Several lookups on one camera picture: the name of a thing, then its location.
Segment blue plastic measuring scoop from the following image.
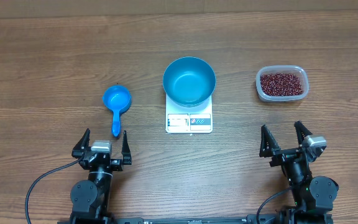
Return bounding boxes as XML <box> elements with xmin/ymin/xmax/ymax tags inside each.
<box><xmin>103</xmin><ymin>85</ymin><xmax>132</xmax><ymax>138</ymax></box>

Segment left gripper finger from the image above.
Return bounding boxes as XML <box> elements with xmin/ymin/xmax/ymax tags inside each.
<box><xmin>72</xmin><ymin>128</ymin><xmax>91</xmax><ymax>152</ymax></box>
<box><xmin>121</xmin><ymin>131</ymin><xmax>132</xmax><ymax>160</ymax></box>

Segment clear plastic food container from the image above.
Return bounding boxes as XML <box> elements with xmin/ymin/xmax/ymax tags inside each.
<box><xmin>255</xmin><ymin>65</ymin><xmax>310</xmax><ymax>102</ymax></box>

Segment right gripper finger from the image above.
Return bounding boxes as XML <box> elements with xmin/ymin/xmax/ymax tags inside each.
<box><xmin>294</xmin><ymin>121</ymin><xmax>313</xmax><ymax>145</ymax></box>
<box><xmin>259</xmin><ymin>125</ymin><xmax>280</xmax><ymax>156</ymax></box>

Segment white digital kitchen scale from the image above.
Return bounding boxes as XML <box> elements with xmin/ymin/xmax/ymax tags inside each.
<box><xmin>165</xmin><ymin>95</ymin><xmax>213</xmax><ymax>134</ymax></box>

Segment red adzuki beans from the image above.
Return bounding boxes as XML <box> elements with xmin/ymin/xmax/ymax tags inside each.
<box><xmin>260</xmin><ymin>73</ymin><xmax>304</xmax><ymax>96</ymax></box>

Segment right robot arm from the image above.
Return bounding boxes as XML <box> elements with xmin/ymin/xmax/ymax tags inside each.
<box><xmin>255</xmin><ymin>121</ymin><xmax>339</xmax><ymax>223</ymax></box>

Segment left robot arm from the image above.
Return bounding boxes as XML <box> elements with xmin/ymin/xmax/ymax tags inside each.
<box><xmin>69</xmin><ymin>129</ymin><xmax>132</xmax><ymax>223</ymax></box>

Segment blue metal bowl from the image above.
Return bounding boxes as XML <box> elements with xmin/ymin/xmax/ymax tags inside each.
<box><xmin>162</xmin><ymin>57</ymin><xmax>216</xmax><ymax>107</ymax></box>

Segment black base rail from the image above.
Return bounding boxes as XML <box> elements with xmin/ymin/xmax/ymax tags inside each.
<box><xmin>57</xmin><ymin>214</ymin><xmax>334</xmax><ymax>224</ymax></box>

